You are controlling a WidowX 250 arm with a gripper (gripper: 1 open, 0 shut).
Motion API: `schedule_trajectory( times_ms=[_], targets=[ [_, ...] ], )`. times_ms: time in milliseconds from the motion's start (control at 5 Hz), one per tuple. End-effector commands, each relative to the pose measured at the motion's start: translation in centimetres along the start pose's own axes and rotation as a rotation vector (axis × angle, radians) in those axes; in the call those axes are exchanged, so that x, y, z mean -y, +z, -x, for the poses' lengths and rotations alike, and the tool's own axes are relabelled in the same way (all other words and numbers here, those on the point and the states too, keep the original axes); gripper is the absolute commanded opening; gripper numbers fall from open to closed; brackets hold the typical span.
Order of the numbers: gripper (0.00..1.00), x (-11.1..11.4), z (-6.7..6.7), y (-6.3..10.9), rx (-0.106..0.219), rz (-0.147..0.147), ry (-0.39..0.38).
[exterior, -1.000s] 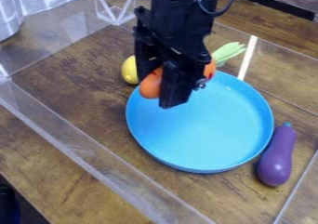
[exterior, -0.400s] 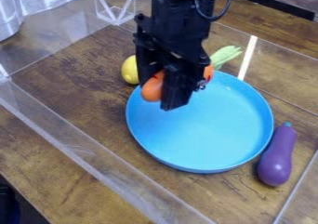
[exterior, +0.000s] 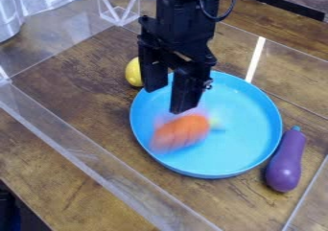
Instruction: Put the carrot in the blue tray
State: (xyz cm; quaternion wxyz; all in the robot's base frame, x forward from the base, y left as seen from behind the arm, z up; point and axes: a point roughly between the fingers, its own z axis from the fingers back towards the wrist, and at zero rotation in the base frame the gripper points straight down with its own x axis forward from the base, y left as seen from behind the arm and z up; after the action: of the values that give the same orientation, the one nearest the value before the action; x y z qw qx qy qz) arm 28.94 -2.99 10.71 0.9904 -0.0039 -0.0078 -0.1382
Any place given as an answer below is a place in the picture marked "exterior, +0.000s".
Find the yellow toy lemon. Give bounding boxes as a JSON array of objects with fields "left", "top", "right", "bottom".
[{"left": 124, "top": 58, "right": 143, "bottom": 87}]

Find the orange toy carrot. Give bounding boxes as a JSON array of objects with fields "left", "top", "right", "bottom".
[{"left": 149, "top": 110, "right": 223, "bottom": 153}]

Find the purple toy eggplant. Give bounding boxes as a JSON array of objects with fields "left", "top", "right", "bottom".
[{"left": 265, "top": 126, "right": 306, "bottom": 193}]

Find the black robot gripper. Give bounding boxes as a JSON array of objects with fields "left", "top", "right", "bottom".
[{"left": 138, "top": 0, "right": 222, "bottom": 114}]

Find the blue round tray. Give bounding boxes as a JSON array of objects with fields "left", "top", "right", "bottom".
[{"left": 130, "top": 72, "right": 282, "bottom": 178}]

